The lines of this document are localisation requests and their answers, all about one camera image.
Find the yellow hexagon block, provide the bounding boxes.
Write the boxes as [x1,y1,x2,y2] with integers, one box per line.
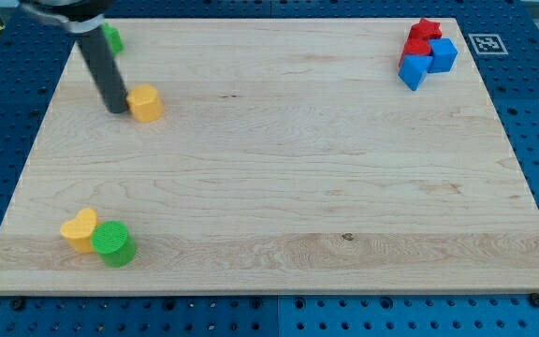
[126,84,164,123]

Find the blue triangle block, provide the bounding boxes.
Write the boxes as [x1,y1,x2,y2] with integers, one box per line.
[398,54,433,91]

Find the wooden board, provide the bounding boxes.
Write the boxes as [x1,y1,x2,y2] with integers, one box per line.
[0,18,539,297]

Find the red star block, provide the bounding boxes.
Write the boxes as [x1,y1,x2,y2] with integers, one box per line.
[408,18,443,40]

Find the red cylinder block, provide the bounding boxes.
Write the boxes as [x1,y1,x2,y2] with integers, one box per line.
[398,38,431,67]

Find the blue cube block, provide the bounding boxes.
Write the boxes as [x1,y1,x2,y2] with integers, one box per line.
[428,37,458,73]

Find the yellow heart block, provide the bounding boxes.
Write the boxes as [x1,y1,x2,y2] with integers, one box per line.
[60,208,100,254]

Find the white fiducial marker tag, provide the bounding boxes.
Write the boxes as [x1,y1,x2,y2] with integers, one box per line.
[469,34,508,55]

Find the green star block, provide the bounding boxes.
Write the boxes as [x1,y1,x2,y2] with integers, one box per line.
[101,22,124,56]

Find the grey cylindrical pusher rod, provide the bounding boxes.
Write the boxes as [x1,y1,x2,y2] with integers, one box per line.
[77,26,128,114]

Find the green cylinder block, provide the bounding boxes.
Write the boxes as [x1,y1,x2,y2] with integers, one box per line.
[91,221,137,268]

